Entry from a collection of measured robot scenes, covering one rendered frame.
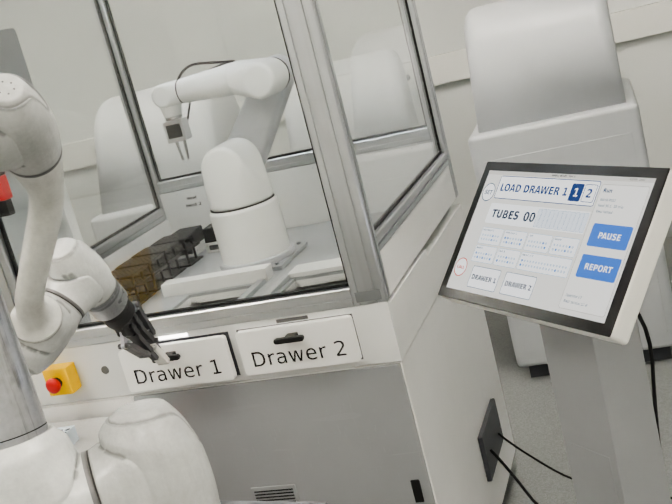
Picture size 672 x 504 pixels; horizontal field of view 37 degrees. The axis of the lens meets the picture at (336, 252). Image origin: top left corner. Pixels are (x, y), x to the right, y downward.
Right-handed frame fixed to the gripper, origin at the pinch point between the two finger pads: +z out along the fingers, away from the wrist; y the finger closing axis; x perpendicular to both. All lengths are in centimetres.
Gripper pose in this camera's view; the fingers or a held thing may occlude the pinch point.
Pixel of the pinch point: (157, 354)
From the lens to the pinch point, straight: 239.9
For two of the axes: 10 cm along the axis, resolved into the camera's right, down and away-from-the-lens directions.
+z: 3.6, 6.0, 7.2
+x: -9.3, 1.6, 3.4
